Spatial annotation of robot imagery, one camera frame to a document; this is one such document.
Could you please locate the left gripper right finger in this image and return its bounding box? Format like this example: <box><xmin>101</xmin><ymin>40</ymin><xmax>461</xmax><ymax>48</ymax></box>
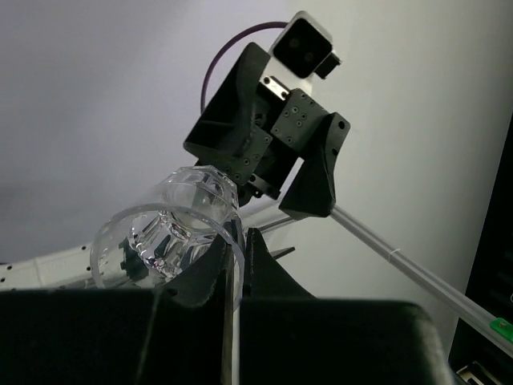
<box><xmin>239</xmin><ymin>228</ymin><xmax>455</xmax><ymax>384</ymax></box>

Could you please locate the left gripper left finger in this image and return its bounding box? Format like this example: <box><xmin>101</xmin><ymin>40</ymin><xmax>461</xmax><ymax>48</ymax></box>
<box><xmin>1</xmin><ymin>237</ymin><xmax>234</xmax><ymax>384</ymax></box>

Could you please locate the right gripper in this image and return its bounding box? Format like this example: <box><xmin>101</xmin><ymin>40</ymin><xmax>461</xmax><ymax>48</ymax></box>
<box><xmin>184</xmin><ymin>43</ymin><xmax>350</xmax><ymax>219</ymax></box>

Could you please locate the clear glass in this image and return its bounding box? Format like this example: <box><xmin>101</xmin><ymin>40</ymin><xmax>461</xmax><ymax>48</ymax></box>
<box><xmin>90</xmin><ymin>166</ymin><xmax>245</xmax><ymax>306</ymax></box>

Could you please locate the dark monitor edge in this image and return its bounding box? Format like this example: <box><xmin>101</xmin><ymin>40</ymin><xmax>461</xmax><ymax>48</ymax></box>
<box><xmin>449</xmin><ymin>128</ymin><xmax>512</xmax><ymax>384</ymax></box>

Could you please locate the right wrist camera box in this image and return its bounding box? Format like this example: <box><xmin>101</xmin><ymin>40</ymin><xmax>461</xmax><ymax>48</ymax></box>
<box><xmin>269</xmin><ymin>10</ymin><xmax>342</xmax><ymax>80</ymax></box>

